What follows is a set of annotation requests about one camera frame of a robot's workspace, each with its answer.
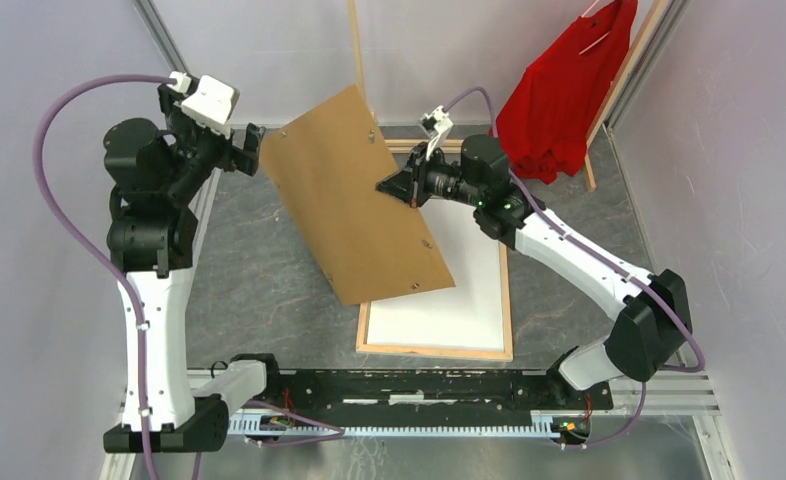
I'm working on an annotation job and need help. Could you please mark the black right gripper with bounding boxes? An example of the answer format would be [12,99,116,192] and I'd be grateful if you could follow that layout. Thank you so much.
[375,142,483,210]

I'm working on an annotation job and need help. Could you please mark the brown backing board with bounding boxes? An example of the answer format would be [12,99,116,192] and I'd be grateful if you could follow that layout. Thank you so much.
[260,85,455,306]

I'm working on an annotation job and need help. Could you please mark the printed photo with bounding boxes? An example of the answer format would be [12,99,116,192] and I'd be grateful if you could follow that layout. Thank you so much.
[367,199,503,351]

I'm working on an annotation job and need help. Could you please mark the white wooden picture frame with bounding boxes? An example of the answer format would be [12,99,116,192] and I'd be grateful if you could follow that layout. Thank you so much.
[355,246,514,362]

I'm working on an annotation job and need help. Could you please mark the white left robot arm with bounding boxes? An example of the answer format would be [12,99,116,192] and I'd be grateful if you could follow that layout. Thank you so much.
[103,75,283,453]

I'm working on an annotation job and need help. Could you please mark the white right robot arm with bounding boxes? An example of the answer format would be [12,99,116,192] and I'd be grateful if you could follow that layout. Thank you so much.
[375,134,698,408]

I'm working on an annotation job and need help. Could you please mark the red t-shirt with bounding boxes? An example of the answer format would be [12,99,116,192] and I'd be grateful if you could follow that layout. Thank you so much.
[496,0,638,184]

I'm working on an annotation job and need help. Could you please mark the wooden clothes rack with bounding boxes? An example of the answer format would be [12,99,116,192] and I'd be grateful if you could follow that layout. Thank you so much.
[345,0,673,192]

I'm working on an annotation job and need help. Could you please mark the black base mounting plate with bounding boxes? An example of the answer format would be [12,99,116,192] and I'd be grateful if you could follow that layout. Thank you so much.
[255,369,614,427]

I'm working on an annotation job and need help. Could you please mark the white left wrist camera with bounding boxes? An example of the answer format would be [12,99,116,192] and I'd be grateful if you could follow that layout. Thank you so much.
[169,71,240,139]

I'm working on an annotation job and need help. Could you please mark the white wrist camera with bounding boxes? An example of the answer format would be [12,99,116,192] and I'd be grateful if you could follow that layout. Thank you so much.
[169,71,240,139]
[419,105,454,160]

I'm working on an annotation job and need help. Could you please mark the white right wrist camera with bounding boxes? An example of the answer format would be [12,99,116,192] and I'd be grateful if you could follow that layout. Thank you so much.
[419,105,454,160]

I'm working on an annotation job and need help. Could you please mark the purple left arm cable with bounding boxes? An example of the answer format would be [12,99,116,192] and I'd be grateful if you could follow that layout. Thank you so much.
[32,74,347,480]

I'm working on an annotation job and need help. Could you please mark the aluminium rail with cable comb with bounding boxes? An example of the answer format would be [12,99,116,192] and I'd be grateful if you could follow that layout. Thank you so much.
[117,369,722,439]

